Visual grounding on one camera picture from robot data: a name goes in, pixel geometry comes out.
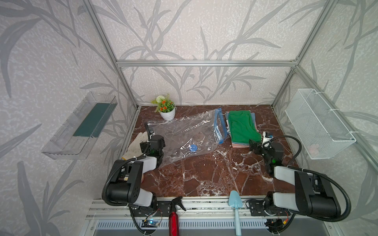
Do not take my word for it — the red striped garment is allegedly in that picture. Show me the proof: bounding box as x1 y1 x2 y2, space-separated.
225 111 260 148

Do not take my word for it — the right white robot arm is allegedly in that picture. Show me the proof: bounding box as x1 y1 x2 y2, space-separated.
249 133 351 222

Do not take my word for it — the clear plastic wall shelf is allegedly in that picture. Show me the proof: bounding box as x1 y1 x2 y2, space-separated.
41 92 118 160

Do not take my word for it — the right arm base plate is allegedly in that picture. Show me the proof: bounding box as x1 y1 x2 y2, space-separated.
246 199 292 217

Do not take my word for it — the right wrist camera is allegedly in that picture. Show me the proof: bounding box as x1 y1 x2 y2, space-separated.
261 131 274 148

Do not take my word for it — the aluminium cage frame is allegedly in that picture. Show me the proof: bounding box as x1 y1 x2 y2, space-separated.
79 0 378 236

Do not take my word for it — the light blue garden trowel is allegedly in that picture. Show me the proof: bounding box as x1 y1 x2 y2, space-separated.
228 190 243 236

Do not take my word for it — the solid green garment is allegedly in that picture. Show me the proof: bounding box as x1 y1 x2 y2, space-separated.
227 110 263 145

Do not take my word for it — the white pot with plant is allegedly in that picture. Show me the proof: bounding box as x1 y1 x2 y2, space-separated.
151 93 176 121

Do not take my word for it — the white work glove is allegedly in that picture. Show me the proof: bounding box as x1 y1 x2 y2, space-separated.
122 132 148 160

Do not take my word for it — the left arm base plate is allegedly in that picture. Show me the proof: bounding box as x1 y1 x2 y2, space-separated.
132 200 171 217

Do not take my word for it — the white wire wall basket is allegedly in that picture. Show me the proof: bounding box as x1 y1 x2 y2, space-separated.
285 88 356 160

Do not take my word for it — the red spray bottle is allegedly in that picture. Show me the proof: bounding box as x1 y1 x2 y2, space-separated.
168 196 187 236

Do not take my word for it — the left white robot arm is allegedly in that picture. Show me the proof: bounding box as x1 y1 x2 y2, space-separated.
101 123 165 211

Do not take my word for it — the clear vacuum bag blue zipper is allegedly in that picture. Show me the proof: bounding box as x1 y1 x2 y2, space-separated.
147 108 227 167

